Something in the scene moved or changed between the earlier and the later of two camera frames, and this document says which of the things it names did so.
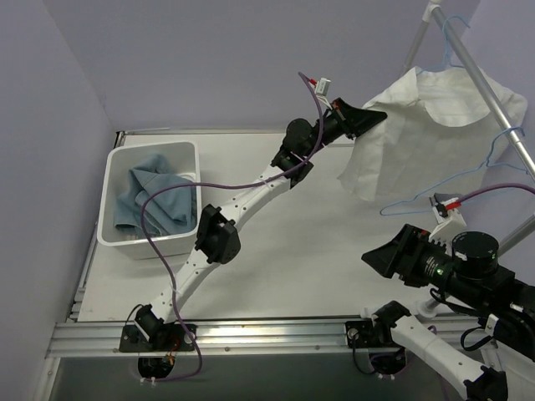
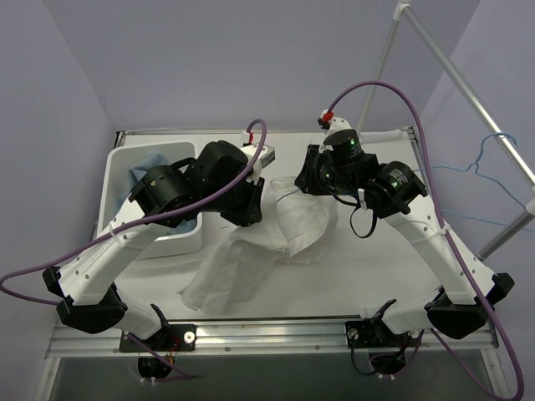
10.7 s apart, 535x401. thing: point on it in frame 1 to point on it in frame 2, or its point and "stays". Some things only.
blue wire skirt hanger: x=486 y=162 to x=486 y=178
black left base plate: x=175 y=337 stays
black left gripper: x=343 y=119 to x=249 y=205
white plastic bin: x=130 y=173 stays
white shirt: x=440 y=128 to x=294 y=225
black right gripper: x=406 y=254 to x=308 y=175
